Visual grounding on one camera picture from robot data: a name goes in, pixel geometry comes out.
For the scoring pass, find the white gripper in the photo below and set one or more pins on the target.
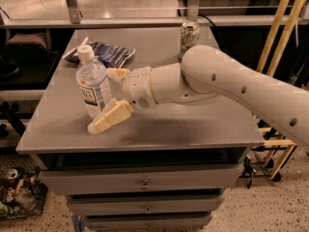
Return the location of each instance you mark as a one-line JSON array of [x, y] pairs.
[[137, 87]]

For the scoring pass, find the clear plastic water bottle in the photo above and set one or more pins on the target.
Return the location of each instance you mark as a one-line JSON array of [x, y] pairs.
[[92, 79]]

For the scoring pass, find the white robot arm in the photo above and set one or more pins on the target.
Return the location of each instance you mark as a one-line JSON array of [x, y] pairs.
[[203, 74]]

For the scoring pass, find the blue chip bag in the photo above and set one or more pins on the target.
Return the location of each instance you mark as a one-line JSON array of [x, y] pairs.
[[110, 55]]

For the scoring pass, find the white green soda can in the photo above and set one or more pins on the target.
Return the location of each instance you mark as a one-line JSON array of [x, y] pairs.
[[190, 33]]

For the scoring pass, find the dark chair at left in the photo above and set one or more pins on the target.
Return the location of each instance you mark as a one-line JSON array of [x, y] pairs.
[[28, 62]]

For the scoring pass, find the top grey drawer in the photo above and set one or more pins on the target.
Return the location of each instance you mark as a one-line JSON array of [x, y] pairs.
[[124, 180]]

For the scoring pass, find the grey drawer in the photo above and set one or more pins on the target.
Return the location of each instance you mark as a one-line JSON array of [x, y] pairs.
[[124, 180], [148, 222], [147, 205]]

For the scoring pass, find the bottom grey drawer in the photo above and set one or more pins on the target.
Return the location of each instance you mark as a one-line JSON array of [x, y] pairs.
[[148, 222]]

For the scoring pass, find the middle grey drawer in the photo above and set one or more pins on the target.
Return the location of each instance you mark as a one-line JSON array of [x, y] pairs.
[[147, 205]]

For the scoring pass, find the black basket of trash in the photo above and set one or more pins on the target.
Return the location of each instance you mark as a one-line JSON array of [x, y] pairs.
[[22, 193]]

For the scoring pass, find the metal railing frame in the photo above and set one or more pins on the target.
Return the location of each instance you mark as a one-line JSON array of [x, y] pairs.
[[100, 13]]

